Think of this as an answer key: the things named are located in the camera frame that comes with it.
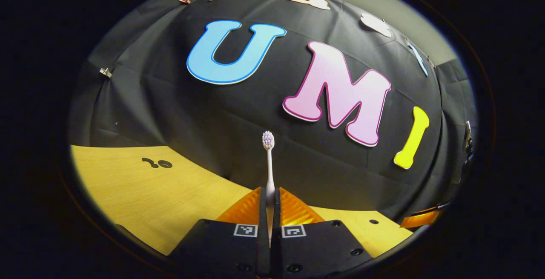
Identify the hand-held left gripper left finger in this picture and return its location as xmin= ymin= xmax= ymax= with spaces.
xmin=168 ymin=187 xmax=271 ymax=279

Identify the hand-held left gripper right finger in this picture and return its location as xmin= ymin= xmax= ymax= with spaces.
xmin=271 ymin=187 xmax=375 ymax=279

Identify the white toothbrush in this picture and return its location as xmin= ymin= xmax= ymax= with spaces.
xmin=262 ymin=131 xmax=275 ymax=245

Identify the black backdrop cloth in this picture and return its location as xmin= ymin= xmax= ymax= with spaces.
xmin=68 ymin=0 xmax=477 ymax=224

